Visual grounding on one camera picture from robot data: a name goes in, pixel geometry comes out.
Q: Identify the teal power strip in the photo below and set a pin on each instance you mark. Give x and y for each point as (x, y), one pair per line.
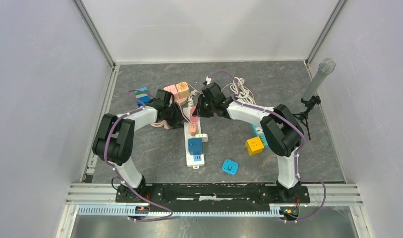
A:
(257, 130)

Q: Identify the dark blue cube socket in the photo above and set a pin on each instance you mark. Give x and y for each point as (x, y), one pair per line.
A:
(195, 146)

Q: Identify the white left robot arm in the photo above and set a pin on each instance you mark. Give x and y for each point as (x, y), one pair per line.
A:
(113, 142)

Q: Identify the white plug adapter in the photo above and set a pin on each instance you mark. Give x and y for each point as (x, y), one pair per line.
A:
(202, 136)

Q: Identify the pink plug adapter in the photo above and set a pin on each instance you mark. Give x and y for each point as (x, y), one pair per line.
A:
(193, 114)

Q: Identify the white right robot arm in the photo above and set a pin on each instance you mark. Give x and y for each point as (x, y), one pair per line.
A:
(282, 132)

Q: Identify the yellow cube socket adapter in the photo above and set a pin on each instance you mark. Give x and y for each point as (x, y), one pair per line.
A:
(254, 145)

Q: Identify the white long power strip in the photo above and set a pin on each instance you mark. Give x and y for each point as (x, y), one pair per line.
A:
(193, 137)

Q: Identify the pink cube socket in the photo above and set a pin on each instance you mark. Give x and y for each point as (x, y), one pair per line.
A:
(173, 89)

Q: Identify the blue green striped block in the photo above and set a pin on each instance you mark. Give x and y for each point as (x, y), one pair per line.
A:
(142, 96)

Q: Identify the orange cube socket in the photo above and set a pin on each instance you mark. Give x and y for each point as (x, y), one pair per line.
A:
(183, 90)

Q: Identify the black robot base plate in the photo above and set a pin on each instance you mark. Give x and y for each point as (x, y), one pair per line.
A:
(213, 197)

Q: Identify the orange usb charger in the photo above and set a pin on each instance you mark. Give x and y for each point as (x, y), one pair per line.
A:
(193, 128)

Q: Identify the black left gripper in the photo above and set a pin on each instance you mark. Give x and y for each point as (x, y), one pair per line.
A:
(174, 124)

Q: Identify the grey microphone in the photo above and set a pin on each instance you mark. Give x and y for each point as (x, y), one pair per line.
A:
(325, 67)

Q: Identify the black microphone tripod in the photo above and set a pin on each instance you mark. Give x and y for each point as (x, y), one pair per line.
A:
(302, 117)

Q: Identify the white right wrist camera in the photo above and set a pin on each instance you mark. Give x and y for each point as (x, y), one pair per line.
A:
(207, 80)

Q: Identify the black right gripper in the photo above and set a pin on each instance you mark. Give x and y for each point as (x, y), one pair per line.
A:
(199, 110)

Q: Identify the blue plug adapter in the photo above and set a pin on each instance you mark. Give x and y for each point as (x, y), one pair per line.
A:
(230, 167)

